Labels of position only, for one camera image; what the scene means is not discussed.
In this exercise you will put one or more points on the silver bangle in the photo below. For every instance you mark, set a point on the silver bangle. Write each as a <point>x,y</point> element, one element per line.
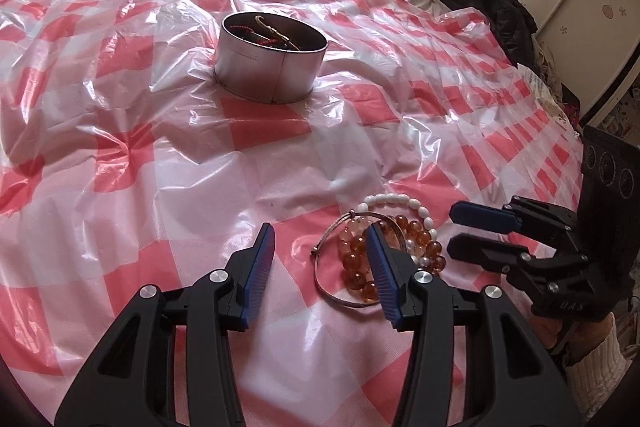
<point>322,289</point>

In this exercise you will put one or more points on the person's right forearm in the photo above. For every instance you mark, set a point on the person's right forearm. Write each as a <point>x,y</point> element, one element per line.
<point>597,364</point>

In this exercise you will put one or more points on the black garment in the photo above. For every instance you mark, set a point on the black garment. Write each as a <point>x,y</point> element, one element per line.
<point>505,17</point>

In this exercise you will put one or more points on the pile of clothes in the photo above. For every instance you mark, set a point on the pile of clothes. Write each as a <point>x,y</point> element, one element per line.
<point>555,82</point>

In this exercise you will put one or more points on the gold bangle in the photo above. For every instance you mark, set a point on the gold bangle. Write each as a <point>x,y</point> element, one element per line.
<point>282,36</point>

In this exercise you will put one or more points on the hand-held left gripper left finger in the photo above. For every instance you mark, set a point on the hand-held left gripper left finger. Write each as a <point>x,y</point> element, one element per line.
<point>257,274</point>

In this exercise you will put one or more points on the red checkered plastic sheet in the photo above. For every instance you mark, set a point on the red checkered plastic sheet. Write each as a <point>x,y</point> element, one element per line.
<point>175,157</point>

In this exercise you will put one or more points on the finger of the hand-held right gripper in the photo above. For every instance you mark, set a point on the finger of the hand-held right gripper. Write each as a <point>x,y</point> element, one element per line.
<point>485,216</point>
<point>487,253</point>

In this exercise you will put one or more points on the round metal tin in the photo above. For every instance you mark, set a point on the round metal tin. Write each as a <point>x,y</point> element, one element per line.
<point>265,74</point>

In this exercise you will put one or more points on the person's right hand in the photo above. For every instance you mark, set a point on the person's right hand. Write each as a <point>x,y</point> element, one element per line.
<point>575,332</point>

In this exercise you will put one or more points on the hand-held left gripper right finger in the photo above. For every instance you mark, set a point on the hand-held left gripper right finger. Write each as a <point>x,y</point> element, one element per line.
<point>382,277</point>

